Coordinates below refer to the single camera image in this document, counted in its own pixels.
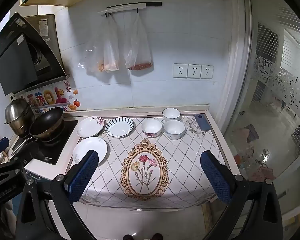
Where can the pink floral plate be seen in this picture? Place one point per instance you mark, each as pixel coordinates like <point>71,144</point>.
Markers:
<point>89,127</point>

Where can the blue smartphone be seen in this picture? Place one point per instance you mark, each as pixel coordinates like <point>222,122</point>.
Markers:
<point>202,123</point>

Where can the wall hook rail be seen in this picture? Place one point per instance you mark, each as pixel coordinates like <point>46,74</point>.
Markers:
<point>130,7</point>

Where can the floral printed table mat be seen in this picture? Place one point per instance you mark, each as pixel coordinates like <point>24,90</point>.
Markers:
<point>180,160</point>

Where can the blue leaf pattern plate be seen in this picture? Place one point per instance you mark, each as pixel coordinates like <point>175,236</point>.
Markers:
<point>120,127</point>

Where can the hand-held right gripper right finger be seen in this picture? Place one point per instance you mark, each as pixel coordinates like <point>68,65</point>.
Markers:
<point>216,177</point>

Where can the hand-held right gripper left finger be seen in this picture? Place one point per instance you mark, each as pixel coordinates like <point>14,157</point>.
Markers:
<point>83,175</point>

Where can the plastic bag with orange contents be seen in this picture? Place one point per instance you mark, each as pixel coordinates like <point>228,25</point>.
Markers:
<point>111,55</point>

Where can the white plate with grey print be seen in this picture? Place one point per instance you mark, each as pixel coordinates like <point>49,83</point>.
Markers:
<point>89,146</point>

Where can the stainless steel steamer pot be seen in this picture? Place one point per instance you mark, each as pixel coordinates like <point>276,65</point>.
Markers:
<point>14,112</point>

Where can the colourful wall sticker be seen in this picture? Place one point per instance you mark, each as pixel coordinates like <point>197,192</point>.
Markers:
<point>49,97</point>

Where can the plain white bowl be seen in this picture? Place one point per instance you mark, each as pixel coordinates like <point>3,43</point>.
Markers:
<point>171,113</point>

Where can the black wok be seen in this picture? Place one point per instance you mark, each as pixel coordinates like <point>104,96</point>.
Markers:
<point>47,122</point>

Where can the black range hood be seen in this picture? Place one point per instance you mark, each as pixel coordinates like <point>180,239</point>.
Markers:
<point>14,62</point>

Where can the white wall socket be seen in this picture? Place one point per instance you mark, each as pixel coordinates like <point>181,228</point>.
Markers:
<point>207,72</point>
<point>194,71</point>
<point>180,70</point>

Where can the plastic bag with red contents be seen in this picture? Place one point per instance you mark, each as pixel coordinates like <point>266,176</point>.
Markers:
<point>137,55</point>

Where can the empty clear plastic bag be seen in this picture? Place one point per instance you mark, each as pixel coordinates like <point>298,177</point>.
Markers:
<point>93,52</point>

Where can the frosted glass sliding door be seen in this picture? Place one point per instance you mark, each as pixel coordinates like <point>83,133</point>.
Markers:
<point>265,130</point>

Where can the red floral bowl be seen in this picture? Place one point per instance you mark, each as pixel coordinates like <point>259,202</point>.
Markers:
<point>152,127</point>

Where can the person's shoe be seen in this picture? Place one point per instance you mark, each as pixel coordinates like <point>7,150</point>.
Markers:
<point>128,237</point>
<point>157,236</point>

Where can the black induction cooktop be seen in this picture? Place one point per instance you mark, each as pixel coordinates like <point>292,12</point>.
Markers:
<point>62,140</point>

